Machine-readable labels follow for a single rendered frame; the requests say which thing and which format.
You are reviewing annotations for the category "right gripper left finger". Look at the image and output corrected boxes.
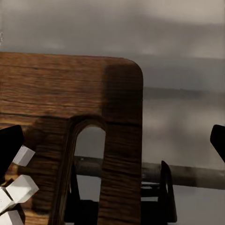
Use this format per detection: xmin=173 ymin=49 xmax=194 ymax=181
xmin=0 ymin=125 xmax=24 ymax=180

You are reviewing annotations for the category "cutting board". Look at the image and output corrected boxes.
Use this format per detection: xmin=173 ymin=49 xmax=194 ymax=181
xmin=0 ymin=52 xmax=143 ymax=225

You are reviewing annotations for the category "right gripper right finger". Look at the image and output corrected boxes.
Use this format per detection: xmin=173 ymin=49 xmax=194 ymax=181
xmin=210 ymin=124 xmax=225 ymax=162

